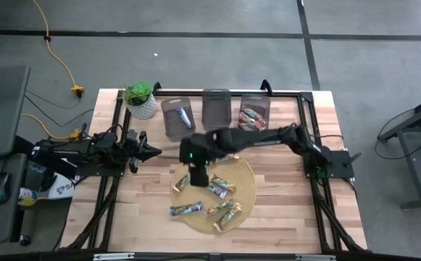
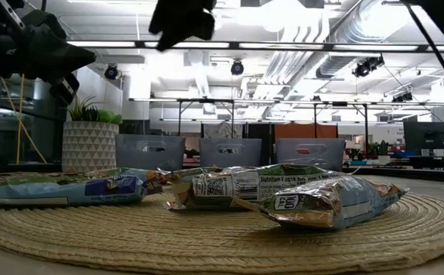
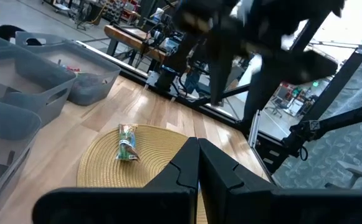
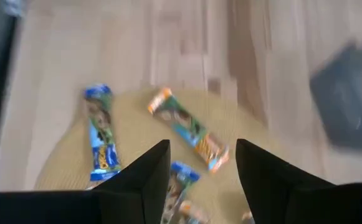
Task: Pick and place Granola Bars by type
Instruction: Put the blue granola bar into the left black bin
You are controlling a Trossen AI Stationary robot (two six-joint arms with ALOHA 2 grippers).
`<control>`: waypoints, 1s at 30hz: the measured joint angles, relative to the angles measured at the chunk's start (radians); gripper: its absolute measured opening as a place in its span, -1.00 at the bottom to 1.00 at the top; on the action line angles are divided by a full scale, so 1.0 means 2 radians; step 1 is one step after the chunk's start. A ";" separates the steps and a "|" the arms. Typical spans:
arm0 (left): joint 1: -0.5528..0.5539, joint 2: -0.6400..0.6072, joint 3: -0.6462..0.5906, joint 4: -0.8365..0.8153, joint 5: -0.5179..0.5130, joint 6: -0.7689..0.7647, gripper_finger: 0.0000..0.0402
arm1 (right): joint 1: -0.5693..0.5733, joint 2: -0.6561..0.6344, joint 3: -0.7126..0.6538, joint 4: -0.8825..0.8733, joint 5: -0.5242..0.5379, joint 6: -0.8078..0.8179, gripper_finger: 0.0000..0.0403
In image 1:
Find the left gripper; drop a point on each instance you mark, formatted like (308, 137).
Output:
(132, 150)

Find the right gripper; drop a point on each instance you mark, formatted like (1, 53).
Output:
(199, 167)

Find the green orange Chewy granola bar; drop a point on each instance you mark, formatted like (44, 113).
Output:
(181, 183)
(219, 208)
(224, 183)
(228, 217)
(233, 158)

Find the blue Chewy granola bar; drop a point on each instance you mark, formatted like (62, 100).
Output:
(218, 191)
(186, 209)
(184, 116)

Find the round woven straw placemat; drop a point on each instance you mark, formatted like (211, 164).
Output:
(195, 224)

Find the red Chewy granola bar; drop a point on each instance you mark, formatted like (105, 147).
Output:
(248, 127)
(250, 121)
(256, 115)

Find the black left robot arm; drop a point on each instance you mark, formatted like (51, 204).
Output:
(69, 150)

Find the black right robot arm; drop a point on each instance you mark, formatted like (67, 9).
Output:
(261, 139)

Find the grey translucent plastic bin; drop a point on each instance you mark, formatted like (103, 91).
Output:
(215, 108)
(253, 99)
(170, 127)

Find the succulent in white patterned pot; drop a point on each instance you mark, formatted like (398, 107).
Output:
(143, 108)

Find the white printed bag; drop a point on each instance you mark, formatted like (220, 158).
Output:
(63, 188)

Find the yellow blue bottle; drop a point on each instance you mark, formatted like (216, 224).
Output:
(27, 197)

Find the black computer mouse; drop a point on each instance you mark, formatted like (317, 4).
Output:
(0, 188)

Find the dark grey desk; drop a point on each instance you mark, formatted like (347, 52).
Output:
(0, 108)

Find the black desk stand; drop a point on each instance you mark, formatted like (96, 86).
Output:
(409, 163)

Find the black frame bracket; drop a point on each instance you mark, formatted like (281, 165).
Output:
(156, 88)
(266, 87)

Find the black aluminium table frame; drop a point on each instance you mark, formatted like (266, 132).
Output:
(181, 93)

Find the silver frame bracket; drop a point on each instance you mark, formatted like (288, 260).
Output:
(315, 257)
(112, 256)

